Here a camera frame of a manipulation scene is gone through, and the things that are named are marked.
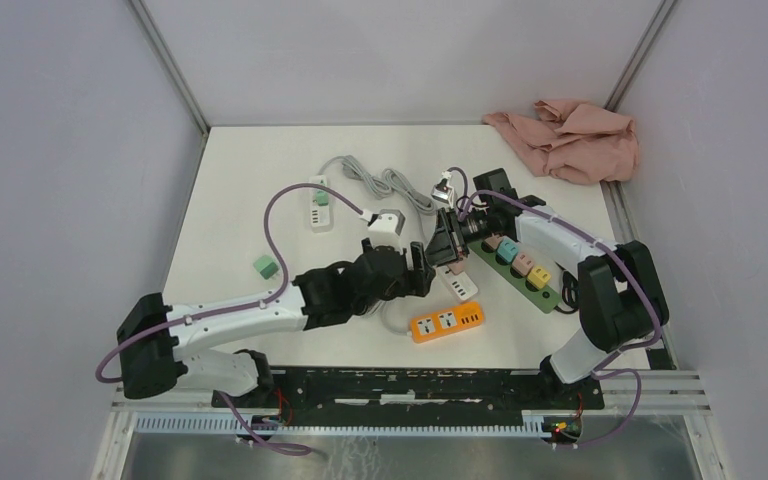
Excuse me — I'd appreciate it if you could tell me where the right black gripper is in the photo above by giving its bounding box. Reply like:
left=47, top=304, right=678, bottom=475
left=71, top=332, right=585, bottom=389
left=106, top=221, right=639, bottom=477
left=425, top=206, right=494, bottom=268

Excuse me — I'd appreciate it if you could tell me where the orange power strip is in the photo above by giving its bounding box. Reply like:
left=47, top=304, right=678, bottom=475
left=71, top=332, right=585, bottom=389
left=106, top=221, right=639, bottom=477
left=409, top=301, right=485, bottom=344

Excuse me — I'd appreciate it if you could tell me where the green plug from orange strip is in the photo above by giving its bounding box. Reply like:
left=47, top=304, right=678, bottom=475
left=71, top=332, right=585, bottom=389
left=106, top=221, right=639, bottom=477
left=252, top=255, right=281, bottom=280

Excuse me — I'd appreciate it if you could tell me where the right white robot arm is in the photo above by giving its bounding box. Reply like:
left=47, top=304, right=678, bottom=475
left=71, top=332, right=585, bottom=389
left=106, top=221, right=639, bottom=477
left=425, top=169, right=669, bottom=408

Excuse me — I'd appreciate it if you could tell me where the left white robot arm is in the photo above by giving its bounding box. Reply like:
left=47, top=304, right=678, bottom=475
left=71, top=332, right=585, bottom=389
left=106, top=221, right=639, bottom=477
left=114, top=242, right=436, bottom=407

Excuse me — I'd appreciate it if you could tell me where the pink plug lower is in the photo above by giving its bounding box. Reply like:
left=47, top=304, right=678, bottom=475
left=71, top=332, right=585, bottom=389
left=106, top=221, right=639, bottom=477
left=448, top=261, right=466, bottom=275

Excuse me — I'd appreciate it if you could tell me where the pink plug on green strip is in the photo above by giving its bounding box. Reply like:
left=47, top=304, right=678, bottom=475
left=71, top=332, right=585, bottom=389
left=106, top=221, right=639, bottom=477
left=482, top=235, right=503, bottom=252

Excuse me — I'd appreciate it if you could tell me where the teal plug on green strip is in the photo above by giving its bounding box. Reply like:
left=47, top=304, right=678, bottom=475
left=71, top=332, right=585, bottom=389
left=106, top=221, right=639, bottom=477
left=496, top=237, right=519, bottom=264

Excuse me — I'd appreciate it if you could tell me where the beige plug on green strip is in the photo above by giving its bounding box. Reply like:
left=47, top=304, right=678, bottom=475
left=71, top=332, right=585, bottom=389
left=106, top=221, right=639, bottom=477
left=510, top=252, right=535, bottom=278

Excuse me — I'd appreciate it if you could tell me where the yellow plug on green strip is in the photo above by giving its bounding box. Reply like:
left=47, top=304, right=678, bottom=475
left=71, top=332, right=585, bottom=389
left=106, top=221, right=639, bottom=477
left=526, top=266, right=552, bottom=291

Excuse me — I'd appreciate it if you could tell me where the green plug on white strip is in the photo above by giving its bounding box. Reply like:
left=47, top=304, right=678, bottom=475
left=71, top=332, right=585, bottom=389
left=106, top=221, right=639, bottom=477
left=313, top=190, right=329, bottom=207

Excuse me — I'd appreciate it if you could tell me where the long white power strip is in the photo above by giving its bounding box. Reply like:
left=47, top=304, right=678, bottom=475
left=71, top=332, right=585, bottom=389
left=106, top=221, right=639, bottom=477
left=437, top=266, right=479, bottom=303

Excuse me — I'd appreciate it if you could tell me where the dark green power strip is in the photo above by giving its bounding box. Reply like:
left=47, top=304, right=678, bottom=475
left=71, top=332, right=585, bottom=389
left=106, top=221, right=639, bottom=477
left=468, top=241, right=561, bottom=314

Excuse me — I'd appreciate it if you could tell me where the small white power strip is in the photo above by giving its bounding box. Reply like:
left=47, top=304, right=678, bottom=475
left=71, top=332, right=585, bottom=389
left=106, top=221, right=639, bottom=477
left=309, top=188, right=333, bottom=233

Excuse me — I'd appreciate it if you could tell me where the pink crumpled cloth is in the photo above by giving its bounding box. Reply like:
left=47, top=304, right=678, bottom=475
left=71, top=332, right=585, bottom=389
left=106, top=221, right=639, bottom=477
left=482, top=99, right=640, bottom=185

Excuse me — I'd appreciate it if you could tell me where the grey cable of white strip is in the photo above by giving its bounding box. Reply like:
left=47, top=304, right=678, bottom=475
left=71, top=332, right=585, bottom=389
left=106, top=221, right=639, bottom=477
left=319, top=154, right=440, bottom=233

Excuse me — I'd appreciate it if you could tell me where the black power cable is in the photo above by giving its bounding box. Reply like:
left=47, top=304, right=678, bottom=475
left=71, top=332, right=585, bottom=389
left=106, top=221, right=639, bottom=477
left=552, top=261, right=584, bottom=315

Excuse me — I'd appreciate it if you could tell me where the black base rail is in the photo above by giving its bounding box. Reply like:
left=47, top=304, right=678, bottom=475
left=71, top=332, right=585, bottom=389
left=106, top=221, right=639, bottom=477
left=231, top=366, right=605, bottom=427

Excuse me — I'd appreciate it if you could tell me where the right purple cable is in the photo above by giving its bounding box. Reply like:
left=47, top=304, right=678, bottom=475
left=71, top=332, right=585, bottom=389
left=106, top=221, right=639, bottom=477
left=446, top=165, right=665, bottom=452

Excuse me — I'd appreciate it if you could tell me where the purple cable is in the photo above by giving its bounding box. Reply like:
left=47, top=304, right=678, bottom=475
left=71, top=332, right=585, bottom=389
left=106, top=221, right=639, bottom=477
left=446, top=165, right=665, bottom=452
left=95, top=183, right=369, bottom=457

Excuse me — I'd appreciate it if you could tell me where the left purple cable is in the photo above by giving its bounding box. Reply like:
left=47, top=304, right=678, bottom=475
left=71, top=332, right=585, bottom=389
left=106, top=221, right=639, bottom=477
left=95, top=183, right=369, bottom=457

